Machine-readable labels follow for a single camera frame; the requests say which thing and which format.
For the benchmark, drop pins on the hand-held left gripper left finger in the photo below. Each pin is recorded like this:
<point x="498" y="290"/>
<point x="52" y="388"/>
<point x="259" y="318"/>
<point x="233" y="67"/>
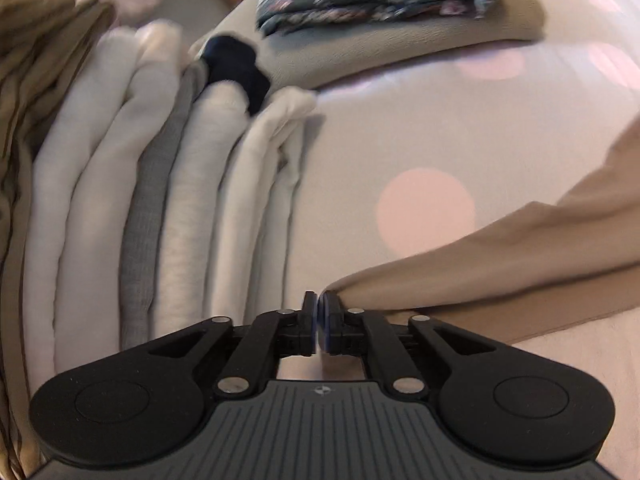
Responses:
<point x="312" y="330"/>

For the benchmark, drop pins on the pink polka dot bedsheet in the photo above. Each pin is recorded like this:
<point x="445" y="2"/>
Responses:
<point x="400" y="135"/>

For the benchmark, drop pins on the tan garment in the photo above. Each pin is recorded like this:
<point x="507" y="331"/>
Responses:
<point x="500" y="270"/>

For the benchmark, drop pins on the beige folded blanket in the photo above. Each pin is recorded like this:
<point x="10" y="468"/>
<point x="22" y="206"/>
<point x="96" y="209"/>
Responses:
<point x="350" y="55"/>

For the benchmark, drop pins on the olive striped cloth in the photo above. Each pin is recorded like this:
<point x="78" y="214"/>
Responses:
<point x="35" y="35"/>

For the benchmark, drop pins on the cream folded garment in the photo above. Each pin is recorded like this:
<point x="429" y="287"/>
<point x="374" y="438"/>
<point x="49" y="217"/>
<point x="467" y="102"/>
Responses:
<point x="195" y="200"/>

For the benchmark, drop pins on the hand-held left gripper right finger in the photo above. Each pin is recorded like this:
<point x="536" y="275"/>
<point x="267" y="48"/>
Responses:
<point x="326" y="330"/>

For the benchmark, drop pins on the navy blue cloth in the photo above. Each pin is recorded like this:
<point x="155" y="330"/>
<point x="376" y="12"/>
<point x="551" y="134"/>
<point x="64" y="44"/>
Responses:
<point x="235" y="67"/>

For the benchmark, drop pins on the grey folded garment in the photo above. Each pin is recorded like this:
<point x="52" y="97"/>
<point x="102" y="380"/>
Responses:
<point x="145" y="210"/>

